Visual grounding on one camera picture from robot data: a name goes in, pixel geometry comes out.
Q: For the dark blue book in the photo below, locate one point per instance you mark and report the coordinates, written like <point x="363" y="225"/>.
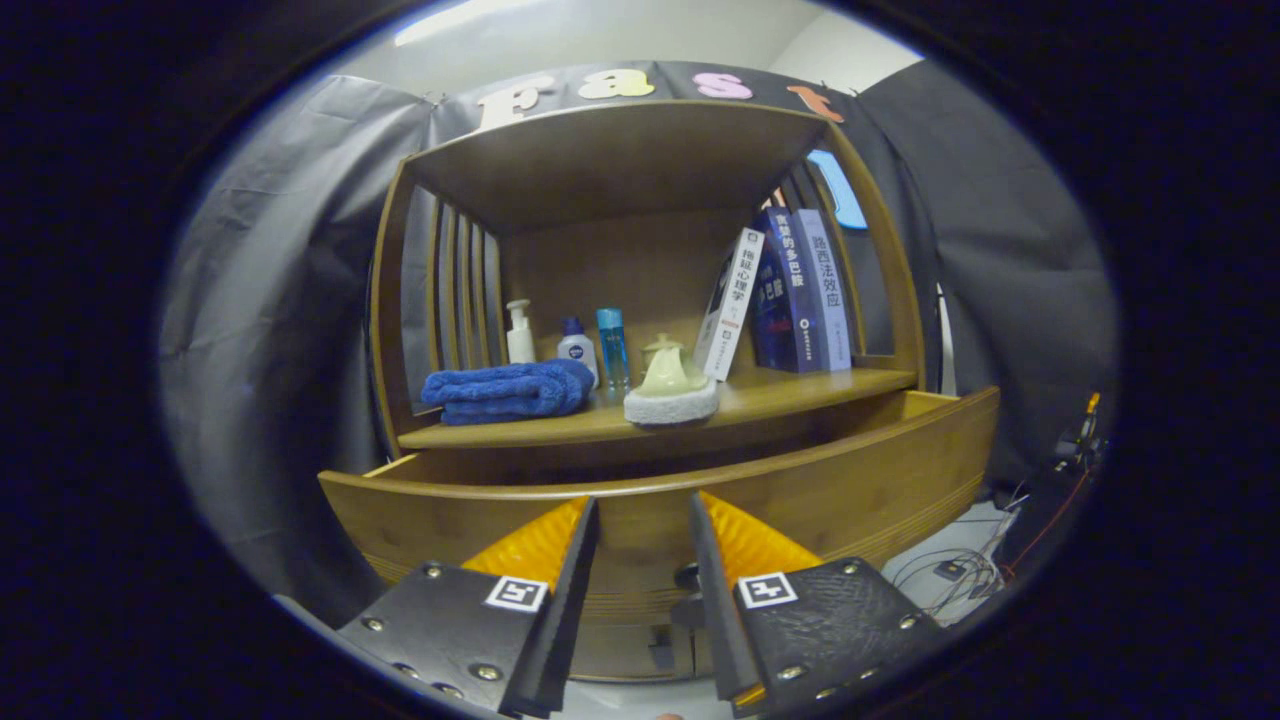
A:
<point x="785" y="300"/>

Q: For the wooden cabinet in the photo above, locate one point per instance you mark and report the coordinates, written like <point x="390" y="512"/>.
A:
<point x="600" y="160"/>

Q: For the wooden cabinet door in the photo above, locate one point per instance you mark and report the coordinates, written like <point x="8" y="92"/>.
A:
<point x="610" y="650"/>
<point x="695" y="662"/>

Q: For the white bottle with blue cap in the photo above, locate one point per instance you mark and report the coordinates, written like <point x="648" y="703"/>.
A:
<point x="577" y="350"/>

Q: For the black backdrop cloth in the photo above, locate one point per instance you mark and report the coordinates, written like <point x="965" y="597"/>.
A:
<point x="280" y="300"/>

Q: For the wooden countertop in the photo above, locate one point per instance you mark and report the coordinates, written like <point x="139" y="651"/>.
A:
<point x="780" y="395"/>

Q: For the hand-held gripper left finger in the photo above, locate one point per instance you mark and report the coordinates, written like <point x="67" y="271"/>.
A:
<point x="470" y="630"/>

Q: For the beige lidded teacup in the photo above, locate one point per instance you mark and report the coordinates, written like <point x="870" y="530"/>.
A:
<point x="655" y="347"/>

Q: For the wooden drawer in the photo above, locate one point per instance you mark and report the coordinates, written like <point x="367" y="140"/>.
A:
<point x="650" y="510"/>

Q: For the black round drawer knob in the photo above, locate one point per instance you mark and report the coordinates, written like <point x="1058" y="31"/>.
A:
<point x="686" y="576"/>

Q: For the white book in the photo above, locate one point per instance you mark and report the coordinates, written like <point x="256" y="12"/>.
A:
<point x="730" y="300"/>

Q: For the black device with orange part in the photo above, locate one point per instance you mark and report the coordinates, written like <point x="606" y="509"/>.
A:
<point x="1075" y="440"/>

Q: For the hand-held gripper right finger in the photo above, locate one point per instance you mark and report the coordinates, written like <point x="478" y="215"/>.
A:
<point x="820" y="630"/>

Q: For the blue folded towel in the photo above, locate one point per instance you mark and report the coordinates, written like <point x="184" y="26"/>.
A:
<point x="500" y="390"/>

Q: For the clear blue bottle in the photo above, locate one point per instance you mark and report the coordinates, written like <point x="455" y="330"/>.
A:
<point x="613" y="350"/>

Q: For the white pump bottle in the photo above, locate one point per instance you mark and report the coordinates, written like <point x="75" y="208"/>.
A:
<point x="520" y="345"/>

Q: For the pale blue book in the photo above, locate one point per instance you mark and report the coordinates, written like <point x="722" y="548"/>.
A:
<point x="830" y="290"/>

